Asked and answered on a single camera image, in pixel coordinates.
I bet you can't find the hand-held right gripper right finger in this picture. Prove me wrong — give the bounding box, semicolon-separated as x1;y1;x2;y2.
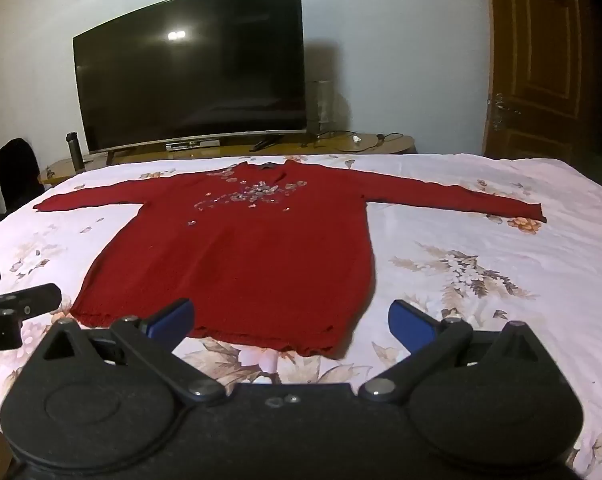
358;300;562;406

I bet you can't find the brass door handle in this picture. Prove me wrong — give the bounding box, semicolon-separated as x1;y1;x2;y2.
488;92;522;133

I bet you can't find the black cable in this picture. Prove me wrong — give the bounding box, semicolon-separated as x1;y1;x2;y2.
301;131;406;151

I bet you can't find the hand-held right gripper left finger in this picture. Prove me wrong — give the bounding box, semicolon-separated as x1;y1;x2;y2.
28;298;226;406

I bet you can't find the wooden television cabinet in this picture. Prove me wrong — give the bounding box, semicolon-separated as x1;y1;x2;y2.
38;132;418;186

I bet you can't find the silver set-top box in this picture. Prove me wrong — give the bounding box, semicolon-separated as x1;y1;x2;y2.
166;140;220;151

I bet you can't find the large black television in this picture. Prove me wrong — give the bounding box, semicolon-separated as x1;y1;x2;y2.
72;0;309;155

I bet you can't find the black chair back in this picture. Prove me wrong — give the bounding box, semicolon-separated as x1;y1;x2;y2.
0;138;46;223

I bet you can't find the brown wooden door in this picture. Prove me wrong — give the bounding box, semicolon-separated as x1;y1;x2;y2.
483;0;602;166

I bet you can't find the black thermos bottle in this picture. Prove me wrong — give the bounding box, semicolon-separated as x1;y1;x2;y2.
66;132;86;170

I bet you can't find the red sweater with floral embroidery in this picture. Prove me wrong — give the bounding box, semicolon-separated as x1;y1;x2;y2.
33;158;548;359

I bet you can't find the clear glass vase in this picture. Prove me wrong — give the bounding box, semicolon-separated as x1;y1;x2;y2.
307;80;334;133

